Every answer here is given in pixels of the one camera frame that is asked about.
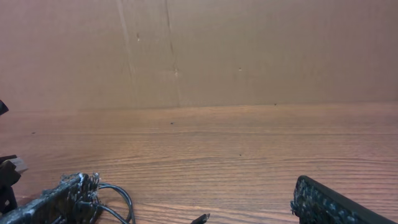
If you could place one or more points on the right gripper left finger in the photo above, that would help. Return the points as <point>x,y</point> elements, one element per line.
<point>73,200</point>

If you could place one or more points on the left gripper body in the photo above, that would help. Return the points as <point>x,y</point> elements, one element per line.
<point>11,169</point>

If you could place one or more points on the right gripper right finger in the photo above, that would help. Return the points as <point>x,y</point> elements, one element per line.
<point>315,203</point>

